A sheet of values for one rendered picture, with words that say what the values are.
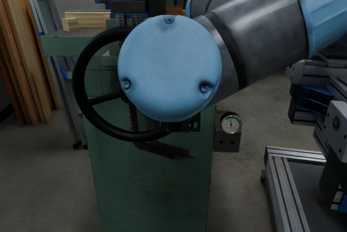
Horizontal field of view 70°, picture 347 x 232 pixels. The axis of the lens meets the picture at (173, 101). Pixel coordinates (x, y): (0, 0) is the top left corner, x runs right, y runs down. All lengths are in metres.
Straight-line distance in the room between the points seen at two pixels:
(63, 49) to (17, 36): 1.35
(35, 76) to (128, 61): 2.02
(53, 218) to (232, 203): 0.90
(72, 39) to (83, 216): 0.92
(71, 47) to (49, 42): 0.06
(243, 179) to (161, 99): 1.45
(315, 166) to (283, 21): 1.30
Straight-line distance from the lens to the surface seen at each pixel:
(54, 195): 1.59
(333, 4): 0.23
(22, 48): 2.17
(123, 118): 0.84
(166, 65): 0.17
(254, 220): 1.40
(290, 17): 0.21
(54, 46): 0.83
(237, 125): 0.77
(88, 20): 0.96
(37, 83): 2.20
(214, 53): 0.17
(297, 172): 1.40
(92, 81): 0.82
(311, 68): 1.09
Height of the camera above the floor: 1.03
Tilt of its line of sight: 25 degrees down
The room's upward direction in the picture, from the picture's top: straight up
